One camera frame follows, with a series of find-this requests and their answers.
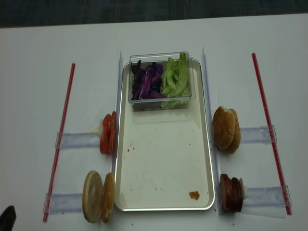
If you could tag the sesame top bun rear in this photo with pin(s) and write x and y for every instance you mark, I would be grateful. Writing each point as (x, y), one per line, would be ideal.
(237, 136)

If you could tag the left clear vertical rail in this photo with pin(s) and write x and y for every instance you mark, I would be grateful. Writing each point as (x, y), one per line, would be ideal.
(118, 107)

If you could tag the silver metal tray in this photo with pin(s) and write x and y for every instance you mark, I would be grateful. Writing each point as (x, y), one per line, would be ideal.
(163, 155)

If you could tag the green lettuce leaves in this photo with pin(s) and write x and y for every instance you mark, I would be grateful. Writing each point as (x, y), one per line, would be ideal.
(175, 78)

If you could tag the clear left bun rail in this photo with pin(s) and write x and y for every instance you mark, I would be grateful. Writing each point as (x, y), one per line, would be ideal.
(62, 203)

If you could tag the sesame bun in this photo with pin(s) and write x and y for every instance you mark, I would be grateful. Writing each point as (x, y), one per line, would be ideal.
(237, 136)
(223, 127)

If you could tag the bun half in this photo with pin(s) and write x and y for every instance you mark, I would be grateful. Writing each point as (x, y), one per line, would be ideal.
(108, 196)
(92, 197)

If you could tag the clear right bun rail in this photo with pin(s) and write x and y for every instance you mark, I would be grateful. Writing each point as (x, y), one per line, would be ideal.
(263, 134)

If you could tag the clear tomato holder rail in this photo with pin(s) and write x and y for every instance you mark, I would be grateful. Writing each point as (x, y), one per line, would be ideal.
(76, 140)

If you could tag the right red strip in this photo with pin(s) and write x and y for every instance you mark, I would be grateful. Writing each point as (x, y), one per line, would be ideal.
(288, 206)

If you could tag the orange food scrap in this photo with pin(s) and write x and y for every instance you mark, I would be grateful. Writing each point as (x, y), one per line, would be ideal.
(194, 195)

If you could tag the brown meat patty rear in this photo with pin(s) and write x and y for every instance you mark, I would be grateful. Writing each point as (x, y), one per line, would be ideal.
(237, 195)

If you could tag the clear patty holder rail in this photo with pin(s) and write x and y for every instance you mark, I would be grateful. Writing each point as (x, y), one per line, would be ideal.
(264, 196)

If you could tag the red tomato slices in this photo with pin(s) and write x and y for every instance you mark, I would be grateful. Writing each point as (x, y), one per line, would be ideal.
(108, 133)

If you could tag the white plastic patty stopper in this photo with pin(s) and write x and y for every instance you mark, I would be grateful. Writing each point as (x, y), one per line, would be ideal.
(244, 189)

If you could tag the clear plastic salad container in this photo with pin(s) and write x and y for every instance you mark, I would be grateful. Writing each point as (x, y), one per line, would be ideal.
(164, 103)

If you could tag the purple cabbage leaves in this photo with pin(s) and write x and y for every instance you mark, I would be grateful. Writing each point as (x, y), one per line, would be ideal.
(147, 82)

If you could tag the left red strip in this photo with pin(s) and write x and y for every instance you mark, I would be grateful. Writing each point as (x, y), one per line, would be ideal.
(56, 156)

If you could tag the red strip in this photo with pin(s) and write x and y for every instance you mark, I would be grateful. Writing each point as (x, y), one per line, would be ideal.
(56, 156)
(288, 206)

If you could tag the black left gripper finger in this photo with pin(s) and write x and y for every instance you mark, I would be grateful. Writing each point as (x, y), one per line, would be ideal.
(7, 219)

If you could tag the sesame top bun front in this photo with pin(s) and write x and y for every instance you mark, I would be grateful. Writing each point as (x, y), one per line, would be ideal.
(223, 127)

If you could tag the clear bun rail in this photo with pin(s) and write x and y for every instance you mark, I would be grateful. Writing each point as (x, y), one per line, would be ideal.
(263, 134)
(62, 203)

